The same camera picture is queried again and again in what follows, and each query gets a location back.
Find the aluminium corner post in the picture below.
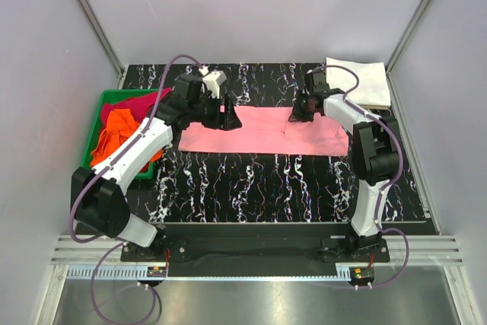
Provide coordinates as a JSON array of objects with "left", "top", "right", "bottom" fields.
[
  {"left": 384, "top": 0, "right": 457, "bottom": 75},
  {"left": 76, "top": 0, "right": 126, "bottom": 80}
]

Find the wooden board under cloth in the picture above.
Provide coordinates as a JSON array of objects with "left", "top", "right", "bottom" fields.
[{"left": 359, "top": 104, "right": 391, "bottom": 110}]

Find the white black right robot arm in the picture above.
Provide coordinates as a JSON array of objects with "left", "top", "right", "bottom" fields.
[{"left": 288, "top": 65, "right": 404, "bottom": 262}]

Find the left aluminium corner post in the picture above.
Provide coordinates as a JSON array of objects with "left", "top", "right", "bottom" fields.
[{"left": 76, "top": 0, "right": 126, "bottom": 80}]

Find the orange t shirt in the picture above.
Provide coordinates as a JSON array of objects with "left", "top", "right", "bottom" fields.
[{"left": 88, "top": 110, "right": 143, "bottom": 167}]

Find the white folded cloth stack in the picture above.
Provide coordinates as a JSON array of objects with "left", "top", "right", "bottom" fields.
[{"left": 326, "top": 58, "right": 391, "bottom": 105}]

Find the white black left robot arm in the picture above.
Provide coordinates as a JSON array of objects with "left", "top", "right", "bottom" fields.
[{"left": 69, "top": 71, "right": 242, "bottom": 261}]

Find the magenta t shirt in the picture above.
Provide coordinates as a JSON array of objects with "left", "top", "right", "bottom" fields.
[{"left": 100, "top": 89, "right": 158, "bottom": 127}]

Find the right aluminium corner post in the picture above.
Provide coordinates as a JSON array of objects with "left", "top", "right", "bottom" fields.
[{"left": 384, "top": 0, "right": 457, "bottom": 75}]

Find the pink t shirt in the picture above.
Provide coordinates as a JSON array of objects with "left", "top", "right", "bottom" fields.
[{"left": 179, "top": 106, "right": 349, "bottom": 157}]

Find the aluminium front frame rail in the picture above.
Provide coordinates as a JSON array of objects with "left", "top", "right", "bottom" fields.
[{"left": 51, "top": 235, "right": 463, "bottom": 282}]

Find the green plastic bin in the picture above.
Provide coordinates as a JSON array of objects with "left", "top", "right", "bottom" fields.
[{"left": 81, "top": 89, "right": 158, "bottom": 169}]

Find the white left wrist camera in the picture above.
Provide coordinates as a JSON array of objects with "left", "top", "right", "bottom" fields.
[{"left": 199, "top": 66, "right": 227, "bottom": 98}]

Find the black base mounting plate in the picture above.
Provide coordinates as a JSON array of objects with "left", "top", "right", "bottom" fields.
[{"left": 121, "top": 222, "right": 389, "bottom": 266}]

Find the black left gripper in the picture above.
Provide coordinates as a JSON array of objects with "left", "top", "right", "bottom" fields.
[{"left": 189, "top": 92, "right": 242, "bottom": 132}]

